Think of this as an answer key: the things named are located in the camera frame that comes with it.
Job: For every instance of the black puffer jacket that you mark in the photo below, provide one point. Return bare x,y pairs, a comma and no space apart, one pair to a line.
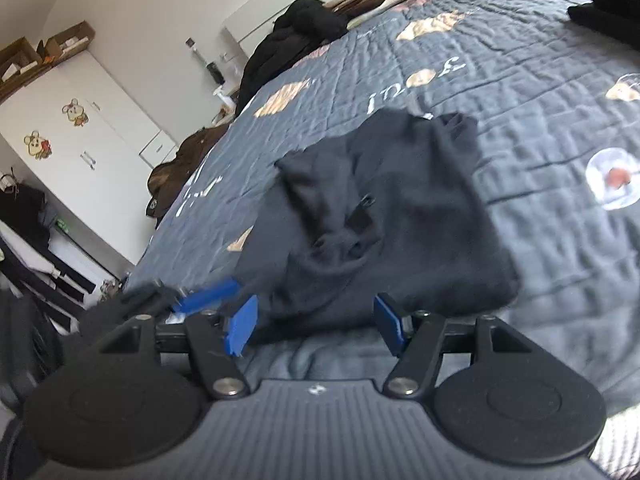
290,45

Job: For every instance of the green hanging item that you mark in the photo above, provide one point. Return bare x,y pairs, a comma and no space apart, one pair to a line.
61,224

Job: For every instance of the white headboard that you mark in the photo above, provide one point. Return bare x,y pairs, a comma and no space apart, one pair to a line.
280,10

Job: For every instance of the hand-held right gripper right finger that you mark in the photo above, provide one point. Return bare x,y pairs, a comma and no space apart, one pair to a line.
390,322

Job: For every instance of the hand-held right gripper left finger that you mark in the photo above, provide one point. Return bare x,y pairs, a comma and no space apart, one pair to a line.
242,327

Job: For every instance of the printed blue-grey quilt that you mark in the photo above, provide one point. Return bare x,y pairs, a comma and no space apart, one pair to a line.
525,110

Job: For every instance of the brown jacket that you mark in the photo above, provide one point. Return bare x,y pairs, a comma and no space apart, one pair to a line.
195,160

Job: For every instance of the open cardboard box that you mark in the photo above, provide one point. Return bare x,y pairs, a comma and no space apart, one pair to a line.
17,62
67,42

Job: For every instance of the black folded clothes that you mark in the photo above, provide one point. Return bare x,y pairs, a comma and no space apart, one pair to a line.
610,5

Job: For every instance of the cartoon animal wall sticker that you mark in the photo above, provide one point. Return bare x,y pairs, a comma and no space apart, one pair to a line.
37,145
75,112

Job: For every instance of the black hanging shirt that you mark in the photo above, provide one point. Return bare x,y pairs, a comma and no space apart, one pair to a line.
22,215

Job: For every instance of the dark navy sweater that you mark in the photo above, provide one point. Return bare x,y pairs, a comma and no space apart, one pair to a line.
400,220

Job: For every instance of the black hairbrush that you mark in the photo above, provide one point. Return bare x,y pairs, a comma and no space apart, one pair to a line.
215,72

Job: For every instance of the black cap with logo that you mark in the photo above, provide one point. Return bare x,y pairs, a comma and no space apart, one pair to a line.
153,206

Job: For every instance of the white spray bottle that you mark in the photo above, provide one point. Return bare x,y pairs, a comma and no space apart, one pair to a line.
225,97

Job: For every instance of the white wardrobe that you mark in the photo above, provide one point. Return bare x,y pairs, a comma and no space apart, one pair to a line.
90,185

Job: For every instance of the person's dark clothing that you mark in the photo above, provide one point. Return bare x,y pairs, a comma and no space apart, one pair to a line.
25,360

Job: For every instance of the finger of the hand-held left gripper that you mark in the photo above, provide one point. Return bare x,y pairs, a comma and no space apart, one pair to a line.
207,296

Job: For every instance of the white pillow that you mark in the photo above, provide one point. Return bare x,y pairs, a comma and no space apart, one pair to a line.
390,2

